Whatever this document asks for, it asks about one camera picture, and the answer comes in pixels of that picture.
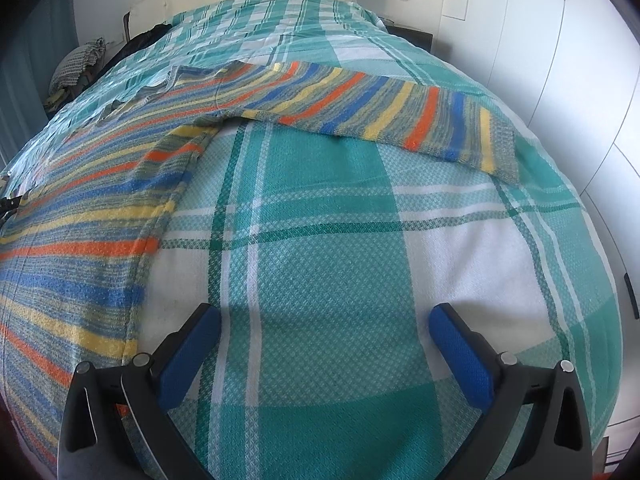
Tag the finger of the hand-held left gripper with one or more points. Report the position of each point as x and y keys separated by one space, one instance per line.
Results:
x=7 y=204

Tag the yellow-green cloth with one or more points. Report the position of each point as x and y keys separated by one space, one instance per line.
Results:
x=52 y=101

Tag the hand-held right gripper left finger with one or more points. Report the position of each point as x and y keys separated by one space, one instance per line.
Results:
x=187 y=355

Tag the white wardrobe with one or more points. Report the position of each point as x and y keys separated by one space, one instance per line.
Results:
x=550 y=60

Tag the patterned grey pillow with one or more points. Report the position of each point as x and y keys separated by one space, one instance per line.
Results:
x=75 y=62

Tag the dark nightstand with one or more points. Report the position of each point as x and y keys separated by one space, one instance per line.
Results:
x=415 y=37

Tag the dark clothing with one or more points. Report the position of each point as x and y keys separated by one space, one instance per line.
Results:
x=135 y=40

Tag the blue-grey curtain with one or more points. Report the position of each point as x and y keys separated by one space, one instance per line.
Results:
x=30 y=85

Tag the striped knit sweater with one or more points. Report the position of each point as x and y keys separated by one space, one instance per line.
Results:
x=100 y=200

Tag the green plaid bedspread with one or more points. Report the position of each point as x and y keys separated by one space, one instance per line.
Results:
x=325 y=200

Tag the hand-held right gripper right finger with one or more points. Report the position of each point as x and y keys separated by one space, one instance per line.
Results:
x=460 y=355

